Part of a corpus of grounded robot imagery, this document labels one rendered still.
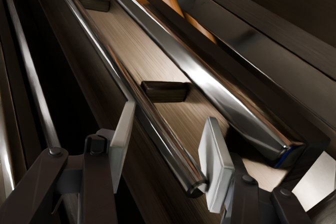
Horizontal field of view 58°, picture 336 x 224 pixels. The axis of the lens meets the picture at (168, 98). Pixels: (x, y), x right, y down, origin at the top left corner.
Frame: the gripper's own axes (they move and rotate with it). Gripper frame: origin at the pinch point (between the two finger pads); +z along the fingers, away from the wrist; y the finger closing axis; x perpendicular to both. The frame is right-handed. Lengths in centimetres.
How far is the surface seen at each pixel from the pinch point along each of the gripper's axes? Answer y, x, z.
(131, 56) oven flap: -4.7, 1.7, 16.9
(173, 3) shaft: -1.1, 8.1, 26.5
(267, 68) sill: 10.1, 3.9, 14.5
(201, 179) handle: 2.0, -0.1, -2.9
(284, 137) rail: 5.8, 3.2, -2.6
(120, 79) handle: -4.3, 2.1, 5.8
